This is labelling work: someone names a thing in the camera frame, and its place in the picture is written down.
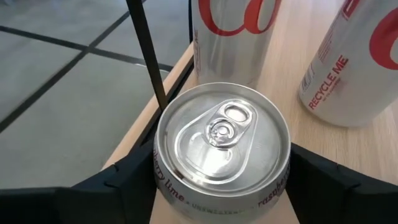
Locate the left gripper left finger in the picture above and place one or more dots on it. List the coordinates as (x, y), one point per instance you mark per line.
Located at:
(77, 202)

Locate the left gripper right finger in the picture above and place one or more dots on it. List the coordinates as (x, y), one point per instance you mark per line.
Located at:
(342, 199)

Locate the silver Diet Coke can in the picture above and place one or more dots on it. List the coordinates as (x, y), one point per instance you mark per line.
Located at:
(230, 56)
(348, 77)

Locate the pink white Spindrift can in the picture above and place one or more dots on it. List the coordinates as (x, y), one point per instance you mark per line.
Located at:
(222, 140)

